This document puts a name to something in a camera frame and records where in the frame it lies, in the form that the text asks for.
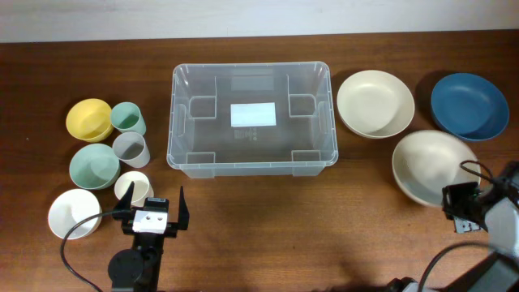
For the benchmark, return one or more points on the blue plate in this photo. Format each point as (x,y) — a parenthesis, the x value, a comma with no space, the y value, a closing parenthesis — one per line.
(469,107)

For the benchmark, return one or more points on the white plastic bowl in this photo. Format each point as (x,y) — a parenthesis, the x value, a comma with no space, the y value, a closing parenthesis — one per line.
(70,208)

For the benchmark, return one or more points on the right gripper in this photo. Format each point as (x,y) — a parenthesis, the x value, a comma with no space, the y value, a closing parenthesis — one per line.
(450,194)

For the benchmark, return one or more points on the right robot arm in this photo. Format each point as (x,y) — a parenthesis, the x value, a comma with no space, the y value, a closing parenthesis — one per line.
(494,210)

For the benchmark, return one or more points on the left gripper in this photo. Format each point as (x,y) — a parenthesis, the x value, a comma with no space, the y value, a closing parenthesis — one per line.
(182,219)

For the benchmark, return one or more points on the cream plastic cup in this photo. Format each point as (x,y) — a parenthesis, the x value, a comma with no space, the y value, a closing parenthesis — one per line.
(142,188)

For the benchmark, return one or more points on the yellow plastic bowl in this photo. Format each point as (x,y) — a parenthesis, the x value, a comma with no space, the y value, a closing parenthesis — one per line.
(89,120)

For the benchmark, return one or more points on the mint green plastic bowl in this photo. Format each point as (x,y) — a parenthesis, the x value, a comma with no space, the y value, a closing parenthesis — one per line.
(94,167)

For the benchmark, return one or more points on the cream plate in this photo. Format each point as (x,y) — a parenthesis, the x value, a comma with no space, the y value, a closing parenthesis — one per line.
(375,104)
(424,162)

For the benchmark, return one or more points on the white label in container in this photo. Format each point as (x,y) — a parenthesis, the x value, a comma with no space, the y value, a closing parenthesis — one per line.
(253,115)

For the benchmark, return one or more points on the grey plastic cup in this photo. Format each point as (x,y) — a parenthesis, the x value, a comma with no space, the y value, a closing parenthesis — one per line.
(131,148)

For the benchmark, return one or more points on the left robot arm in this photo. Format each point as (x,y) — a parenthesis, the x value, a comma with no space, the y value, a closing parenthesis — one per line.
(138,268)

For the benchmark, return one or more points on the clear plastic storage container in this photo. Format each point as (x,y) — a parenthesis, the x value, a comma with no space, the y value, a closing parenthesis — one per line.
(202,143)

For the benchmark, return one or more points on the mint green plastic cup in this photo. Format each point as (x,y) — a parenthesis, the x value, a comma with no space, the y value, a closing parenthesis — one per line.
(126,116)

